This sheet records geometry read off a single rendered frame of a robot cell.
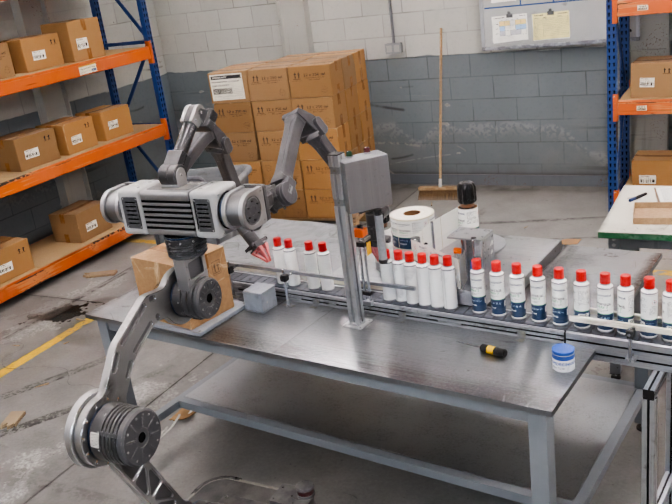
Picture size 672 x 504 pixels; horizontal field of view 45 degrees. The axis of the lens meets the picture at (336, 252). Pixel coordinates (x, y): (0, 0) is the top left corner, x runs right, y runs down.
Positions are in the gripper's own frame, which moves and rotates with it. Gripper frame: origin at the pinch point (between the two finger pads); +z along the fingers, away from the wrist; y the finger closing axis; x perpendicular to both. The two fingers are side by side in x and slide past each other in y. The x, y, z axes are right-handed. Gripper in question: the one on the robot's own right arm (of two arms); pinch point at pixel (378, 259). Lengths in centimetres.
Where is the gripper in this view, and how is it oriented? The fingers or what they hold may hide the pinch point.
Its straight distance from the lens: 319.5
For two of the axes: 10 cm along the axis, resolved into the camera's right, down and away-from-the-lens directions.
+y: -8.3, -0.8, 5.5
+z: 1.4, 9.2, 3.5
